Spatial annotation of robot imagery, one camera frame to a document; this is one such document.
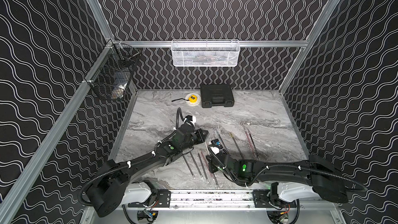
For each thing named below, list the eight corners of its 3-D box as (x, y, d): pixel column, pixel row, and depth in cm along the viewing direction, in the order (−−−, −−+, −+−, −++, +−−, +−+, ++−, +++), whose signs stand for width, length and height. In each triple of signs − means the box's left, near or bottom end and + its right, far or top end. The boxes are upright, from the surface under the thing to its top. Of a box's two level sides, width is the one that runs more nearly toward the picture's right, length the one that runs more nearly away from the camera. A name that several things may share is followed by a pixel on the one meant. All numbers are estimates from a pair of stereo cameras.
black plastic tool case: (200, 109, 112) (200, 103, 107) (200, 87, 126) (200, 81, 121) (233, 109, 112) (235, 103, 107) (229, 87, 126) (230, 81, 121)
